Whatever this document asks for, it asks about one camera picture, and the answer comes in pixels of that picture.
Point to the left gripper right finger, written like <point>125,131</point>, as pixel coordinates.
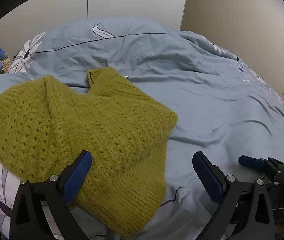
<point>246,206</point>

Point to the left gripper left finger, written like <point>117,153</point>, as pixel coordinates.
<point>28,219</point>

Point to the olive green knit sweater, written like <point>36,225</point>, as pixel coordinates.
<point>45,125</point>

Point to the light blue floral duvet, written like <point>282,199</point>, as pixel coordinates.
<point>224,108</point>

